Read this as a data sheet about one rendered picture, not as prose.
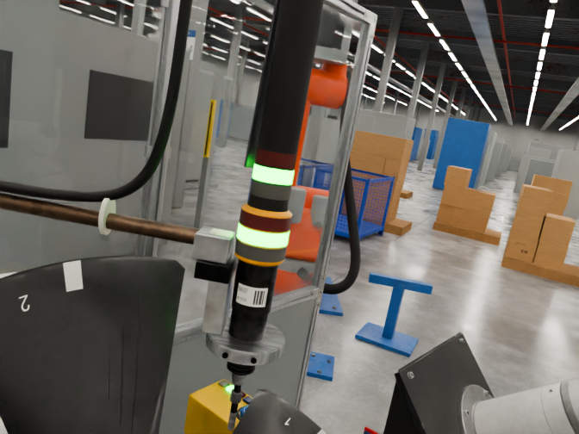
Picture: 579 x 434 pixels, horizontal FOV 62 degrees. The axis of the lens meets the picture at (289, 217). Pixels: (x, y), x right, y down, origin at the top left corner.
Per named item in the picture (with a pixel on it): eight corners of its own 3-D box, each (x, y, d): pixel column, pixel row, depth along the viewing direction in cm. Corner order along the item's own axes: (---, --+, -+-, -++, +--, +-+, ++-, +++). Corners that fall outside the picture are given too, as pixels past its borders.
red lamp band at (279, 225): (234, 226, 39) (237, 211, 38) (243, 215, 43) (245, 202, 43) (288, 236, 39) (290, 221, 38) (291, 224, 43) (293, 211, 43)
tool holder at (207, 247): (172, 352, 40) (188, 239, 38) (194, 318, 47) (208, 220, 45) (279, 373, 39) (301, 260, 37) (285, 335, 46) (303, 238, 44)
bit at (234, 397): (238, 430, 45) (246, 380, 44) (228, 433, 44) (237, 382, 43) (232, 423, 46) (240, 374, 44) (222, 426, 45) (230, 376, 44)
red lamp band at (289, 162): (252, 163, 38) (254, 148, 38) (257, 159, 41) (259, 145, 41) (293, 170, 38) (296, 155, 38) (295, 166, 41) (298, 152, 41)
